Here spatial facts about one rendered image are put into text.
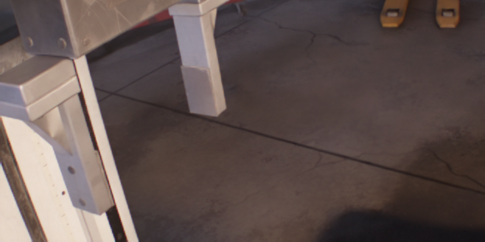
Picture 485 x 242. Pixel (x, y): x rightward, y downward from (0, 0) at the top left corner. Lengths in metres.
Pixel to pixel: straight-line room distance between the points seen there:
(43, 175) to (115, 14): 0.64
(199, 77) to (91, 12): 0.14
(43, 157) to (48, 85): 0.64
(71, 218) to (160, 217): 1.37
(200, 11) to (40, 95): 0.15
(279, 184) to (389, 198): 0.46
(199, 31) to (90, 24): 0.12
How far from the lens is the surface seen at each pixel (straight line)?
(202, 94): 0.45
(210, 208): 2.36
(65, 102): 0.33
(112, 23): 0.34
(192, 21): 0.43
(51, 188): 0.97
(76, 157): 0.35
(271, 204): 2.32
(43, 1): 0.32
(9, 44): 0.58
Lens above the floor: 1.36
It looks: 26 degrees down
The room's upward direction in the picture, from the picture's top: 10 degrees counter-clockwise
